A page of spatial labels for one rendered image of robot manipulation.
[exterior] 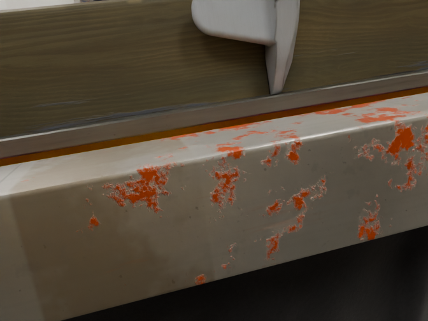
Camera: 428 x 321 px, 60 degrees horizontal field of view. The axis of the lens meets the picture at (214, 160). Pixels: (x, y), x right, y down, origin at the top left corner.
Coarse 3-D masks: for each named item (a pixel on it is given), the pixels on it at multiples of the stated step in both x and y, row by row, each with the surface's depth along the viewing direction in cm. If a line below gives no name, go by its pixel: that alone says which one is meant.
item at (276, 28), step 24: (216, 0) 20; (240, 0) 20; (264, 0) 20; (288, 0) 20; (216, 24) 20; (240, 24) 20; (264, 24) 21; (288, 24) 21; (288, 48) 21; (288, 72) 23
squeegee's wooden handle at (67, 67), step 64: (128, 0) 21; (192, 0) 21; (320, 0) 23; (384, 0) 24; (0, 64) 20; (64, 64) 20; (128, 64) 21; (192, 64) 22; (256, 64) 23; (320, 64) 24; (384, 64) 25; (0, 128) 20
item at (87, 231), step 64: (256, 128) 13; (320, 128) 11; (384, 128) 11; (0, 192) 9; (64, 192) 9; (128, 192) 10; (192, 192) 10; (256, 192) 10; (320, 192) 11; (384, 192) 12; (0, 256) 9; (64, 256) 10; (128, 256) 10; (192, 256) 10; (256, 256) 11; (0, 320) 10
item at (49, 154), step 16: (384, 96) 27; (400, 96) 27; (288, 112) 25; (304, 112) 26; (192, 128) 24; (208, 128) 24; (96, 144) 23; (112, 144) 23; (128, 144) 23; (0, 160) 22; (16, 160) 22; (32, 160) 22
